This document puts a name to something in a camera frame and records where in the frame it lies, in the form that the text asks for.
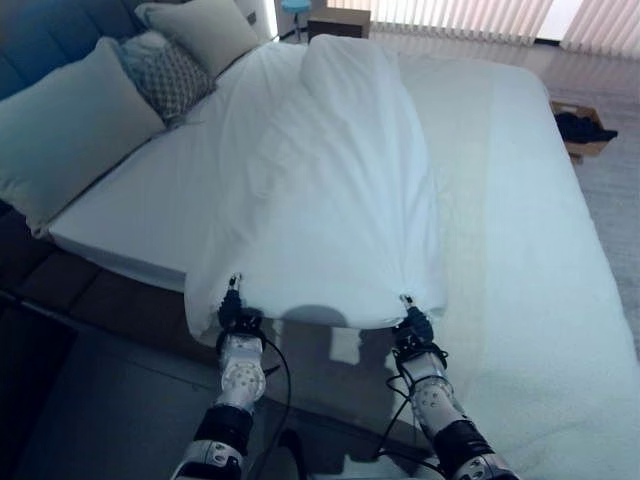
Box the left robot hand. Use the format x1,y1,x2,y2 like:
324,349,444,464
217,272,264,331

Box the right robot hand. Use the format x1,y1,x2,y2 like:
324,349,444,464
392,294,434,344

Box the white duvet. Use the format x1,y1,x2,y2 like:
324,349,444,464
182,33,449,348

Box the white mattress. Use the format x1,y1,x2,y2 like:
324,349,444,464
47,41,640,480

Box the cardboard box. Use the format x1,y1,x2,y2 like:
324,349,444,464
549,99,617,162

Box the large beige pillow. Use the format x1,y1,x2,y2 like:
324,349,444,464
135,0,262,81
0,35,168,236

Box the patterned grey cushion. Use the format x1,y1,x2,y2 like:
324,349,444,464
119,30,217,126

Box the black cloth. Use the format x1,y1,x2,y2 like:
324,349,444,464
554,112,620,144

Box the brown bedside table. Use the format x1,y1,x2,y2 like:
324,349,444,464
305,6,372,42

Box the blue round stool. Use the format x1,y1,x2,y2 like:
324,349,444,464
280,0,313,42

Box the white vertical blinds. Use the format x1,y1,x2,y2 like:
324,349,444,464
326,0,640,51

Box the blue padded headboard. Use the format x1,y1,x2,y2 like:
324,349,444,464
0,0,151,103

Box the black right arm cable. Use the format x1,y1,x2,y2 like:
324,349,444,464
373,344,451,461

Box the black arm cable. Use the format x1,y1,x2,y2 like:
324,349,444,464
249,335,293,480
373,344,451,461

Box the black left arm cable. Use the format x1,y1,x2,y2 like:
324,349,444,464
249,335,293,480

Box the dark bed frame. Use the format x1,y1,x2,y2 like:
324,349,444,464
0,199,221,366

